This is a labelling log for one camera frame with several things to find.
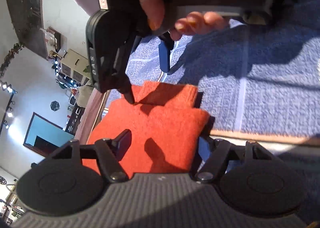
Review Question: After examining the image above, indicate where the orange knit sweater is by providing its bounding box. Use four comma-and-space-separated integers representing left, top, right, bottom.
87, 81, 209, 178

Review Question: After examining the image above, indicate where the person's right hand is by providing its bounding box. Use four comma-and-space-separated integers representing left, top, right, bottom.
139, 0, 228, 41

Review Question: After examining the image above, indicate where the green potted plant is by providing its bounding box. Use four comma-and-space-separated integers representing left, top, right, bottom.
83, 65, 91, 73

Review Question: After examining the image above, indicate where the pink brown folded blanket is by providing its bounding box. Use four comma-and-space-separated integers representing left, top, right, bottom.
74, 89, 105, 145

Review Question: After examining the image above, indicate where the blue plaid bed sheet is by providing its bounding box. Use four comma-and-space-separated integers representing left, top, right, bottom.
103, 0, 320, 218

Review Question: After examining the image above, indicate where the blue framed wall screen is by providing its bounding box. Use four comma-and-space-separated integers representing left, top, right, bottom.
23, 112, 73, 157

